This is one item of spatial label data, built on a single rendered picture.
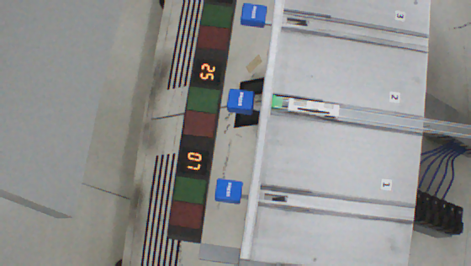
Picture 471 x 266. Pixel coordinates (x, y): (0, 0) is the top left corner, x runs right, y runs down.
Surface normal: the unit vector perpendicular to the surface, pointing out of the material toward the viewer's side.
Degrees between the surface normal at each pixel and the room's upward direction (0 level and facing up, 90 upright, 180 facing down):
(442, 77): 0
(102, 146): 0
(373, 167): 43
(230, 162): 90
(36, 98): 0
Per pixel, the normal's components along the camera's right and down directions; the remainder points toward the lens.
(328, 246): 0.02, -0.25
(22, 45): 0.69, -0.10
